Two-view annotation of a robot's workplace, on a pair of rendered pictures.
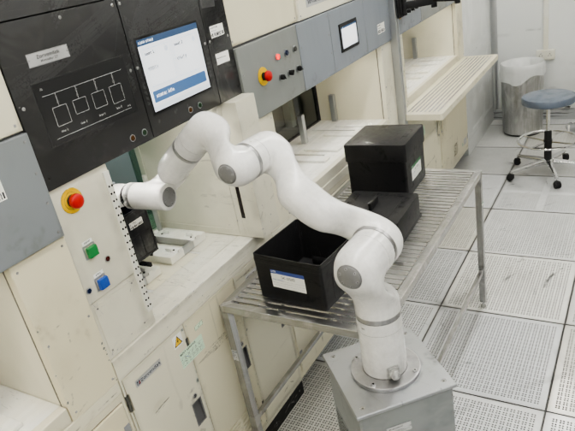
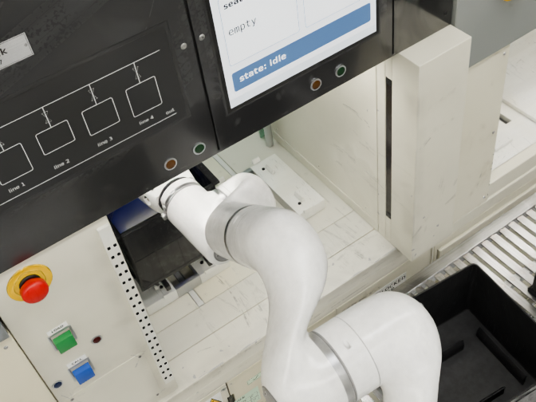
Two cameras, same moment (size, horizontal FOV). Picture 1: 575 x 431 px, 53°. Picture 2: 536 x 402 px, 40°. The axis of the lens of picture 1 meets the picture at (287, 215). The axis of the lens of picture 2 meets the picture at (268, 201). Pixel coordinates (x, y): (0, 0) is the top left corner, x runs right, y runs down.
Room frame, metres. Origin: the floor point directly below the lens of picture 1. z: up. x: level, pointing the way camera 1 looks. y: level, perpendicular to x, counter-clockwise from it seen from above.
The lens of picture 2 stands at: (1.00, -0.11, 2.18)
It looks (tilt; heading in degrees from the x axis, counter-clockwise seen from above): 47 degrees down; 28
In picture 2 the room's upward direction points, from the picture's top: 10 degrees counter-clockwise
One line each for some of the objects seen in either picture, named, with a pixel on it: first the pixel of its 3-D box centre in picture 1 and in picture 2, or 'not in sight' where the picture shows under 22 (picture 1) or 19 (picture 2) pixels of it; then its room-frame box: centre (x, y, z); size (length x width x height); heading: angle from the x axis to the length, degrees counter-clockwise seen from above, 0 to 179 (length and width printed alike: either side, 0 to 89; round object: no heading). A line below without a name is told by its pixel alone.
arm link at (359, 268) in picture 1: (367, 280); not in sight; (1.24, -0.17, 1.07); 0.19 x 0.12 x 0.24; 144
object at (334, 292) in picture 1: (310, 262); (462, 364); (1.78, -0.05, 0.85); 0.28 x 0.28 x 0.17; 51
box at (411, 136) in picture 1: (386, 160); not in sight; (2.52, -0.50, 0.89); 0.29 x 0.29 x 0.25; 57
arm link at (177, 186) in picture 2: (133, 196); (181, 200); (1.74, 0.47, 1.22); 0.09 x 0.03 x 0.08; 149
